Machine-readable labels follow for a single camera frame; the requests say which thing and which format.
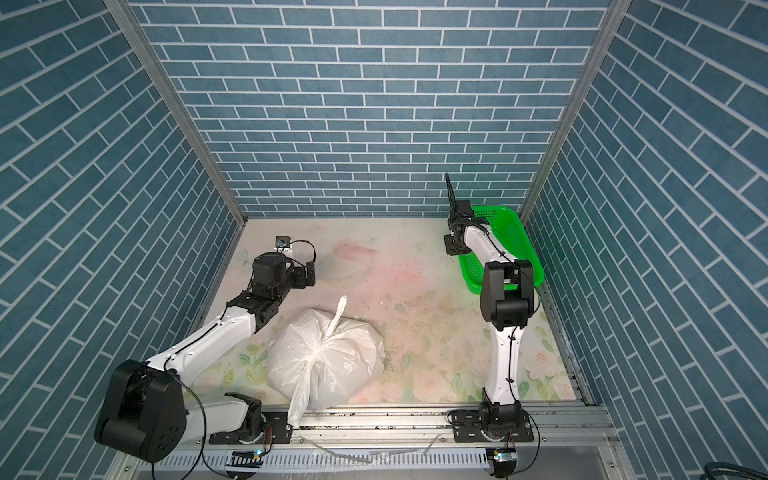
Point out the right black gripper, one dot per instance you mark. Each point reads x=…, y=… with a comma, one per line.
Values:
x=450, y=248

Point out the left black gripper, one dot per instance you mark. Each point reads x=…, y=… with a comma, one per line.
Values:
x=301, y=280

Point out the green plastic basket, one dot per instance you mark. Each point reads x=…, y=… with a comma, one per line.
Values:
x=510, y=236

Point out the white plastic bag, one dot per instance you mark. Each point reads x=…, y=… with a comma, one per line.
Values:
x=319, y=360

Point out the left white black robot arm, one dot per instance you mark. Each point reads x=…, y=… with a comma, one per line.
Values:
x=144, y=413

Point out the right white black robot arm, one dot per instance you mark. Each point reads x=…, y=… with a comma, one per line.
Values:
x=507, y=302

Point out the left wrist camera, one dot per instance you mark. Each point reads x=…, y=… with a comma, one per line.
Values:
x=283, y=245

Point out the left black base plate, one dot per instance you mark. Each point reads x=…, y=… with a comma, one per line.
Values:
x=266, y=428

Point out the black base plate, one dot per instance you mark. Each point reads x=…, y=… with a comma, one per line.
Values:
x=475, y=426
x=266, y=428

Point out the white slotted cable duct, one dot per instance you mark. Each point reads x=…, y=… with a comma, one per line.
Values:
x=306, y=460

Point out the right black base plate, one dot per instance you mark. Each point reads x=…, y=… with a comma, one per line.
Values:
x=475, y=426

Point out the aluminium front rail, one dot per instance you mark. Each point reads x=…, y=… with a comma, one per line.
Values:
x=571, y=441

